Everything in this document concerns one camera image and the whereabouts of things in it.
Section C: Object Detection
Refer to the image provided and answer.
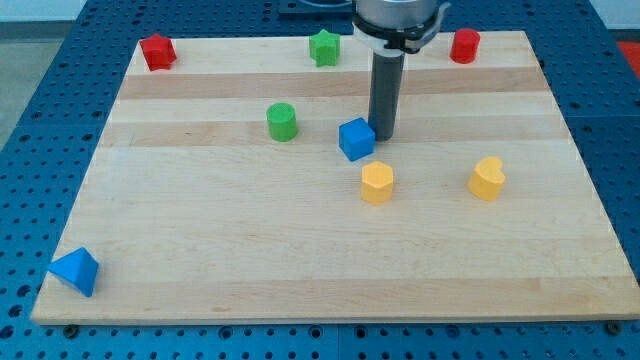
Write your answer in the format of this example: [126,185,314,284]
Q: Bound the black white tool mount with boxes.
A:
[352,1,451,57]

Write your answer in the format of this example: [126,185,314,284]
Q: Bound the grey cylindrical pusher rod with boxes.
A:
[368,53,404,141]

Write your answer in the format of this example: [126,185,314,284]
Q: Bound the blue cube block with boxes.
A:
[338,118,375,161]

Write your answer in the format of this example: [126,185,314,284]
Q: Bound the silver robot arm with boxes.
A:
[352,0,450,142]

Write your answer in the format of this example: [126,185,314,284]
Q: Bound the green star block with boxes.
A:
[308,29,340,67]

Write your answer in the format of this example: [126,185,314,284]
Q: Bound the red cylinder block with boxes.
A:
[450,28,481,64]

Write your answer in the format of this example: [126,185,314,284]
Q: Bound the yellow hexagon block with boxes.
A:
[361,161,394,205]

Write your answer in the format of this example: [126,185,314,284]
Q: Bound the green cylinder block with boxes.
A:
[266,102,298,142]

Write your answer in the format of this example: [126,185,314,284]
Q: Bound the yellow heart block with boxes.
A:
[467,156,506,201]

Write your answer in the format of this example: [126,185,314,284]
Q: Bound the wooden board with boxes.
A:
[32,31,639,325]

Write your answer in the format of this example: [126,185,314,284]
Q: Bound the red star block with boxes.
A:
[139,33,177,71]

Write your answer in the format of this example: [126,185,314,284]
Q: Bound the blue triangle block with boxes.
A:
[47,247,99,297]

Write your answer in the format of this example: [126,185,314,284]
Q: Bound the dark blue base plate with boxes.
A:
[277,0,352,20]

